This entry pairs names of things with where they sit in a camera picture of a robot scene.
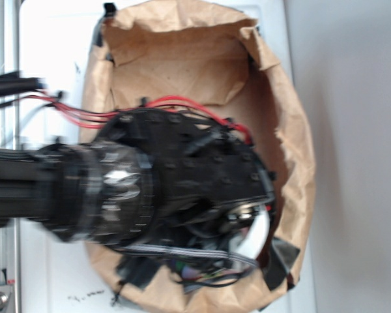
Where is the red wire bundle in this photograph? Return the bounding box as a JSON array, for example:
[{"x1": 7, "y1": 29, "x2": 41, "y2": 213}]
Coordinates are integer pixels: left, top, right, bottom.
[{"x1": 22, "y1": 93, "x2": 253, "y2": 144}]

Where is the grey ribbon cable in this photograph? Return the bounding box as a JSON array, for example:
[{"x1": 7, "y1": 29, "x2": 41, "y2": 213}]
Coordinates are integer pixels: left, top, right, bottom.
[{"x1": 120, "y1": 246, "x2": 260, "y2": 265}]

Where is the aluminium frame rail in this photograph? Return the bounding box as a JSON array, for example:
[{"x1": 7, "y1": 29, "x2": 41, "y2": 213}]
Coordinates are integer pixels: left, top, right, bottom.
[{"x1": 0, "y1": 1, "x2": 22, "y2": 312}]

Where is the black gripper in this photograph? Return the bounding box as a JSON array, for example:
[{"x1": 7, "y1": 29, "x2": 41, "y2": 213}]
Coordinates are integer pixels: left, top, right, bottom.
[{"x1": 97, "y1": 109, "x2": 275, "y2": 287}]

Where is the white flat cable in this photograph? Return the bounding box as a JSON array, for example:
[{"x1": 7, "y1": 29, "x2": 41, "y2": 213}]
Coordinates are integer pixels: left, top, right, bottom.
[{"x1": 234, "y1": 211, "x2": 270, "y2": 260}]

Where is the brown paper-lined cardboard box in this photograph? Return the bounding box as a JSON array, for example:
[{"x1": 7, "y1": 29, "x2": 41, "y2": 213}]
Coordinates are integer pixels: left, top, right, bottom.
[{"x1": 82, "y1": 1, "x2": 316, "y2": 312}]

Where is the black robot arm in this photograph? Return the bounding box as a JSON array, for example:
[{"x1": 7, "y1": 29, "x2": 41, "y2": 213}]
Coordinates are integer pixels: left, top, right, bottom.
[{"x1": 0, "y1": 108, "x2": 275, "y2": 287}]

